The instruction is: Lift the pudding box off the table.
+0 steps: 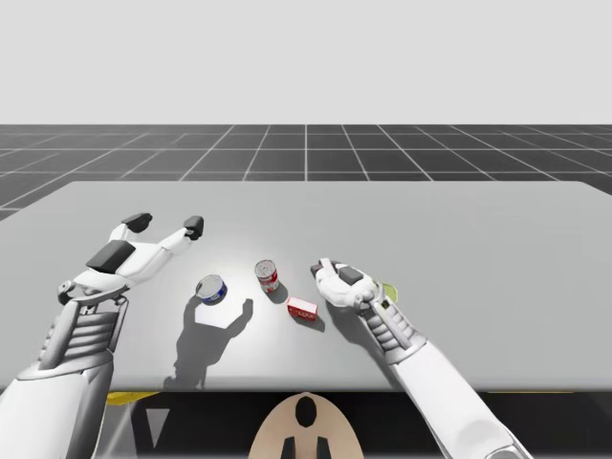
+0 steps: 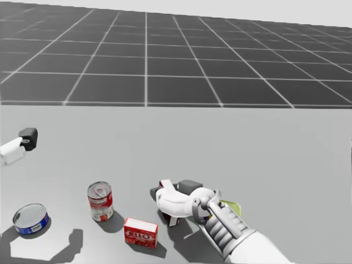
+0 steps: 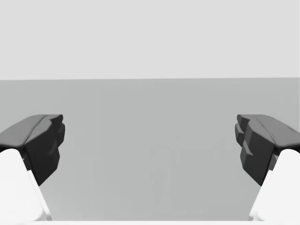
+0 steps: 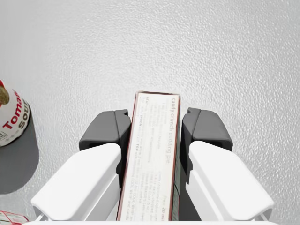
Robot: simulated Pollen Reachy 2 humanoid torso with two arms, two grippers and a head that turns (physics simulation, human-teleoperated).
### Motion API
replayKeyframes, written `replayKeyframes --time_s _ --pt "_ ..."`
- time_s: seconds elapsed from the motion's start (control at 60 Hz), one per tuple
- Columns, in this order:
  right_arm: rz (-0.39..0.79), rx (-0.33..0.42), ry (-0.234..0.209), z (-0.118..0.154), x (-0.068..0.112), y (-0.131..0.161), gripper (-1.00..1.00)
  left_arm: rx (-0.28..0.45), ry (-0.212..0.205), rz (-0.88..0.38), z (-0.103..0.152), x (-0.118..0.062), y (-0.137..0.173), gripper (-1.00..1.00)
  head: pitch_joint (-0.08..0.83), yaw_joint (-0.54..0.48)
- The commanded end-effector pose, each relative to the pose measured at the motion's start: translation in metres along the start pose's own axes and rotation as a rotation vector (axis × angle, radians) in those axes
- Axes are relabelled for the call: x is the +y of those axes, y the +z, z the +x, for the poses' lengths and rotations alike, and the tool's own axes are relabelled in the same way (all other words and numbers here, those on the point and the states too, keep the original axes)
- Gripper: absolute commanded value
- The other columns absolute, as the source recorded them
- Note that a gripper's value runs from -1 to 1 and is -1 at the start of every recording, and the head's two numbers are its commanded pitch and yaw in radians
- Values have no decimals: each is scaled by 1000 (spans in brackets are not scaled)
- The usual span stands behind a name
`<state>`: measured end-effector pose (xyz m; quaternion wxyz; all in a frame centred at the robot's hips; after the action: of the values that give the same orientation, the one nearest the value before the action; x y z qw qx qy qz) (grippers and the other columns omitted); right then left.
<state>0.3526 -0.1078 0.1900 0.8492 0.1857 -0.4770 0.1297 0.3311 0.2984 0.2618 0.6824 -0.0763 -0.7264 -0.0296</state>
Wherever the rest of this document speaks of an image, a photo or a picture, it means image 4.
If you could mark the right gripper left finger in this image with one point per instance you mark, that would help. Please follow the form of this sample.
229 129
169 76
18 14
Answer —
86 182

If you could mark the red and white carton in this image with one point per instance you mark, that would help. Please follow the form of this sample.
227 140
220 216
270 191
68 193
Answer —
11 216

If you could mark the red and white can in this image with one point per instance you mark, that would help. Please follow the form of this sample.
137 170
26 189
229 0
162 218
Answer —
14 117

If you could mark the maroon and white carton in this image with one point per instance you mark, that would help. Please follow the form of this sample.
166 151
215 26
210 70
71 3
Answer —
152 152

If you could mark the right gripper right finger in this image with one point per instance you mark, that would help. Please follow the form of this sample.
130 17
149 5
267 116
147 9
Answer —
222 182

